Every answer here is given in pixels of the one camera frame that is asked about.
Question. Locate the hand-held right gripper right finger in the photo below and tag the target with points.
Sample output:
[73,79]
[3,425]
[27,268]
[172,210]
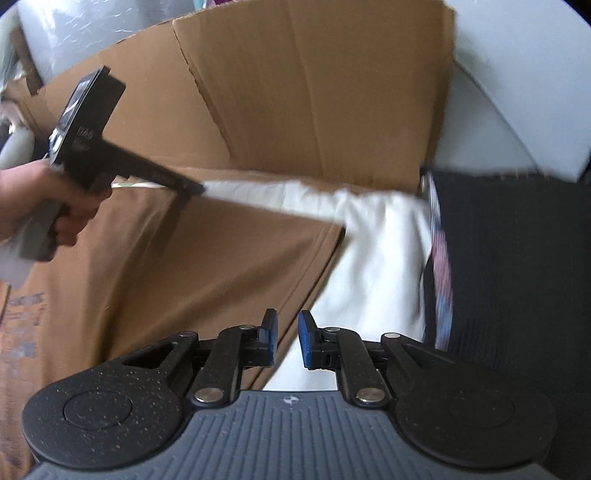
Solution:
[304,337]

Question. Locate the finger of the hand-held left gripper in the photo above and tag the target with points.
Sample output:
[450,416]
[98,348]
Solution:
[157,173]

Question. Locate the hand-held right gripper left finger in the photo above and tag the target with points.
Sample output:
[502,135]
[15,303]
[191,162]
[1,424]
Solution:
[272,334]

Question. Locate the brown printed t-shirt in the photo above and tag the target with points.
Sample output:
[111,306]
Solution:
[184,258]

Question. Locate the person's left hand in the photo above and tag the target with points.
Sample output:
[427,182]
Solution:
[27,198]

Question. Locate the grey plastic-wrapped appliance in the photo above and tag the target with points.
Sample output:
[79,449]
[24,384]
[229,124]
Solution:
[92,27]

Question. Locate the cream bear print bed sheet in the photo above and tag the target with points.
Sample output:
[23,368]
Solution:
[378,258]

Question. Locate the flattened cardboard box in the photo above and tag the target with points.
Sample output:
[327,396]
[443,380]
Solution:
[300,92]

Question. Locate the black folded cloth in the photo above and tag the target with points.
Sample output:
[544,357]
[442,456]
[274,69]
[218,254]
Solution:
[508,277]

